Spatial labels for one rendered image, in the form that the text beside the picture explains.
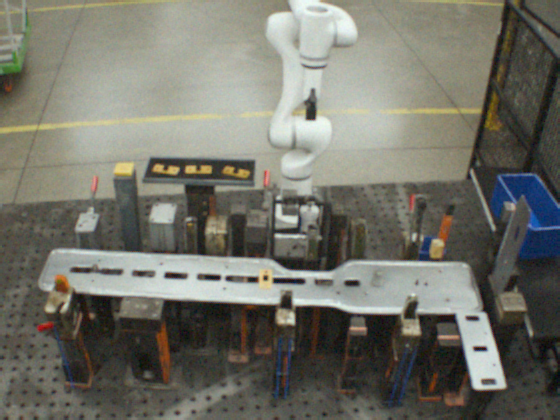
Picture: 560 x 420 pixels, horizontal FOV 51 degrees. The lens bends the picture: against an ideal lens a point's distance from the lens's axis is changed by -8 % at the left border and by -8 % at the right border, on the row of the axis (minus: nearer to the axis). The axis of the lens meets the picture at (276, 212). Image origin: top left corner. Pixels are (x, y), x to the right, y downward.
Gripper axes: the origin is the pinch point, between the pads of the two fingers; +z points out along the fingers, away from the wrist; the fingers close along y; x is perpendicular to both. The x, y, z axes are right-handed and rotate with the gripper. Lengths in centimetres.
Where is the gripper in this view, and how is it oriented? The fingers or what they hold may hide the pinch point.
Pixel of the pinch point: (310, 109)
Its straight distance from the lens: 185.7
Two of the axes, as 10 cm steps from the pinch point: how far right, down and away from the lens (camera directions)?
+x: 10.0, 0.4, 0.1
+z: -0.4, 7.9, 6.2
